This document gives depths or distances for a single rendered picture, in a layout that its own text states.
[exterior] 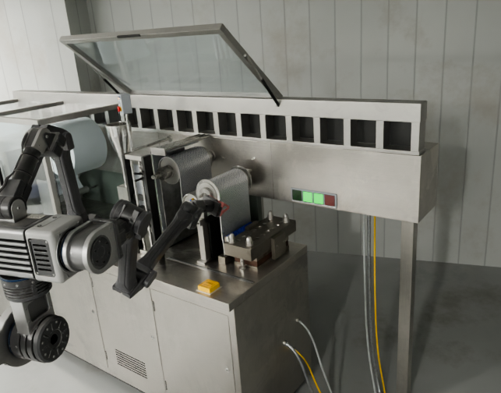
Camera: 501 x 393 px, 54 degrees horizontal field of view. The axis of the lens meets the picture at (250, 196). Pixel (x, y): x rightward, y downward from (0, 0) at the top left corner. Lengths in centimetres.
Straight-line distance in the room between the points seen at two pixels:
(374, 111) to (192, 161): 94
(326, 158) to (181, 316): 101
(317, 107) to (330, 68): 183
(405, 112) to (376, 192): 38
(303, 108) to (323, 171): 31
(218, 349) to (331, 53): 258
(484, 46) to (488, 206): 122
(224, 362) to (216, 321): 21
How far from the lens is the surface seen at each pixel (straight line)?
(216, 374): 247
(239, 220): 250
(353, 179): 230
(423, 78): 406
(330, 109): 228
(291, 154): 243
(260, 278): 230
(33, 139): 159
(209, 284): 224
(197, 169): 256
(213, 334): 233
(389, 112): 217
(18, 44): 559
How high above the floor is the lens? 200
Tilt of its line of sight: 19 degrees down
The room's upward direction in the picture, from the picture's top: 4 degrees counter-clockwise
